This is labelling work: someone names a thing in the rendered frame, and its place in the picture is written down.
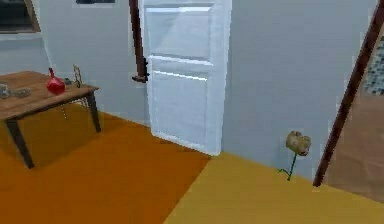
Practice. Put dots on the white panelled room door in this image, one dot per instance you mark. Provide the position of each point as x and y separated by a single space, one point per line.
186 73

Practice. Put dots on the beige flower on green stem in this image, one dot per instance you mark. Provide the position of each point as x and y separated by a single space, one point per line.
298 143

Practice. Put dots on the tan thin-framed chair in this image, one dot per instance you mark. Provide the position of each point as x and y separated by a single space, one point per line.
77 75

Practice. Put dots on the small dark grey object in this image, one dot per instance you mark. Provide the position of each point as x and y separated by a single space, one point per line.
68 81

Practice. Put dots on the red vase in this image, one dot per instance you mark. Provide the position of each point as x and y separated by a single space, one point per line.
55 85

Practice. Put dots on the brown wooden table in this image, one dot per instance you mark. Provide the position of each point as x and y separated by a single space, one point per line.
36 97

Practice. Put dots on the clear glass cup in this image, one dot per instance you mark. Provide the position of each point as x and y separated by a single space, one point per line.
3 91

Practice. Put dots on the brown framed window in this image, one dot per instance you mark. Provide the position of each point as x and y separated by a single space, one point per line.
16 15

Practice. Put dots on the dark framed wall picture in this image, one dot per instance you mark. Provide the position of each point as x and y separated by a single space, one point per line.
95 1

